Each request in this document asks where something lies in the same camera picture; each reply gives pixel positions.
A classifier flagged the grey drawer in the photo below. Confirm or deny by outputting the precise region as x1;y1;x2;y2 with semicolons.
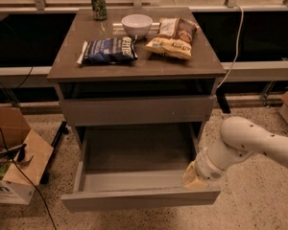
60;96;213;127
61;123;221;212

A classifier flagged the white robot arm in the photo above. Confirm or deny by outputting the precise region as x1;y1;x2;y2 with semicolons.
181;117;288;190

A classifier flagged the grey drawer cabinet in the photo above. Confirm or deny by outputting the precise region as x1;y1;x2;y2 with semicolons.
48;7;225;145

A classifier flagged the grey top drawer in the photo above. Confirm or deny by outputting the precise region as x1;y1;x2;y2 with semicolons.
60;96;213;127

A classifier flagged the black stand leg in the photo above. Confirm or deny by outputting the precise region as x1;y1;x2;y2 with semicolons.
40;121;69;184

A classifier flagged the yellow brown chip bag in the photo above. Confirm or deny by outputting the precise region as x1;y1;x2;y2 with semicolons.
144;18;198;60

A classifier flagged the blue chip bag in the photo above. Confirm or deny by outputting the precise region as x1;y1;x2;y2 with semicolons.
78;36;137;65

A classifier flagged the white bowl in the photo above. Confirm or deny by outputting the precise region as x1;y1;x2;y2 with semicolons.
121;14;153;38

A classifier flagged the open cardboard box left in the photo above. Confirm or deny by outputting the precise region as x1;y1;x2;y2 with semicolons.
0;107;53;205

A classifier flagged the green soda can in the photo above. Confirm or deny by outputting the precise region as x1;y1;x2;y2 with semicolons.
91;0;107;20

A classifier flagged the white cable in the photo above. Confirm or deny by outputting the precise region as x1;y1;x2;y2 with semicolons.
215;4;245;91

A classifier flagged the black cable on floor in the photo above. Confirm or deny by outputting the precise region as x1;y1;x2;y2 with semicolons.
0;113;58;230

